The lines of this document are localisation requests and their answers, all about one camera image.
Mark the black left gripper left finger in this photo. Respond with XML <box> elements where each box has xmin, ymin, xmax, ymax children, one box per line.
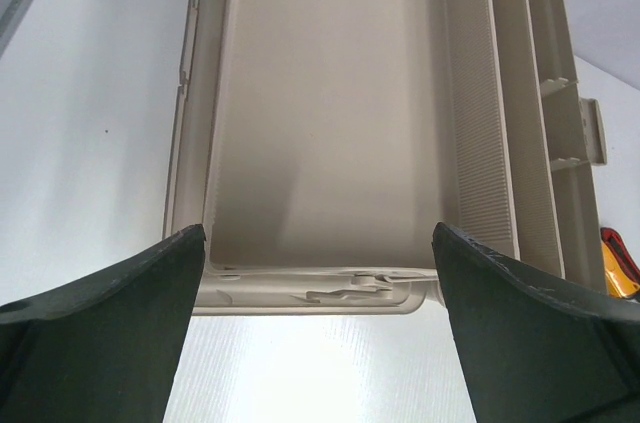
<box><xmin>1</xmin><ymin>225</ymin><xmax>206</xmax><ymax>422</ymax></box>

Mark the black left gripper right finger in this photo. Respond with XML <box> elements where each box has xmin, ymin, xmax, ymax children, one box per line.
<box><xmin>432</xmin><ymin>223</ymin><xmax>639</xmax><ymax>422</ymax></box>

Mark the beige plastic tool box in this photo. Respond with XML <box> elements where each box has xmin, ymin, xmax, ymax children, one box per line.
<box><xmin>164</xmin><ymin>0</ymin><xmax>607</xmax><ymax>315</ymax></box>

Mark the yellow utility knife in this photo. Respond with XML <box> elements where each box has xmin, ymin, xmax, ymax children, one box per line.
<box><xmin>600</xmin><ymin>227</ymin><xmax>639</xmax><ymax>302</ymax></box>

